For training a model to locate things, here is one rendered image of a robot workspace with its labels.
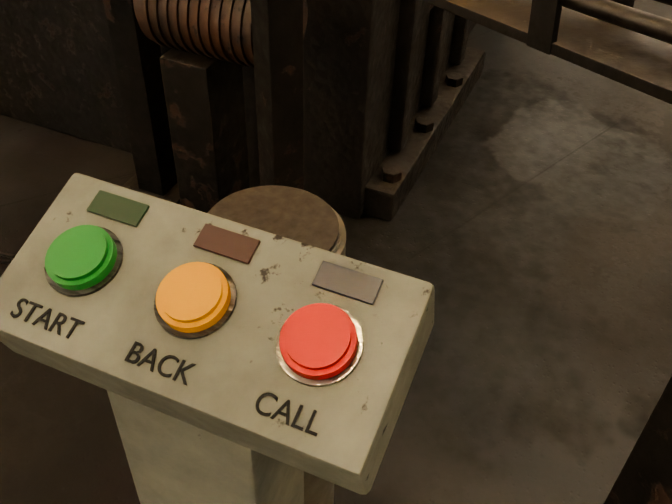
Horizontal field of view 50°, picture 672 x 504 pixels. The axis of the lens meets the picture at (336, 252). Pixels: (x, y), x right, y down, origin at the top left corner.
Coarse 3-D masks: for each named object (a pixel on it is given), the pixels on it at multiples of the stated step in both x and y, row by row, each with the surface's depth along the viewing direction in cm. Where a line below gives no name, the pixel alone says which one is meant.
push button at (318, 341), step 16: (320, 304) 38; (288, 320) 37; (304, 320) 37; (320, 320) 37; (336, 320) 37; (288, 336) 37; (304, 336) 36; (320, 336) 36; (336, 336) 36; (352, 336) 36; (288, 352) 36; (304, 352) 36; (320, 352) 36; (336, 352) 36; (352, 352) 36; (304, 368) 36; (320, 368) 36; (336, 368) 36
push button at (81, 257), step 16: (64, 240) 41; (80, 240) 41; (96, 240) 41; (112, 240) 41; (48, 256) 41; (64, 256) 41; (80, 256) 40; (96, 256) 40; (112, 256) 41; (48, 272) 41; (64, 272) 40; (80, 272) 40; (96, 272) 40; (64, 288) 41; (80, 288) 40
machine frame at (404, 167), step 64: (0, 0) 144; (64, 0) 137; (320, 0) 115; (384, 0) 116; (0, 64) 155; (64, 64) 147; (320, 64) 122; (384, 64) 126; (448, 64) 174; (64, 128) 159; (256, 128) 137; (320, 128) 130; (384, 128) 138; (320, 192) 140; (384, 192) 136
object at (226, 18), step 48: (144, 0) 96; (192, 0) 94; (240, 0) 92; (192, 48) 99; (240, 48) 94; (192, 96) 105; (240, 96) 112; (192, 144) 111; (240, 144) 117; (192, 192) 117
